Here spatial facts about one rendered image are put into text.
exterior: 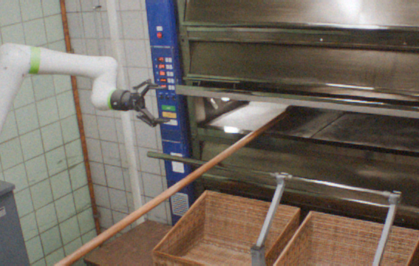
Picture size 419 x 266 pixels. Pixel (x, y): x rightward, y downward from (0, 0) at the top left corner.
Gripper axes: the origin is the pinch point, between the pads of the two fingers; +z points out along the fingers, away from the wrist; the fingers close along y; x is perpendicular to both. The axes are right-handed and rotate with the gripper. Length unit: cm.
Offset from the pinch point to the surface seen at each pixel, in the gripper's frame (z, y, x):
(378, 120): 54, 30, -96
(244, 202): 1, 65, -51
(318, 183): 58, 31, -17
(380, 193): 84, 31, -17
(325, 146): 44, 31, -55
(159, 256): -19, 77, -5
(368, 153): 65, 31, -54
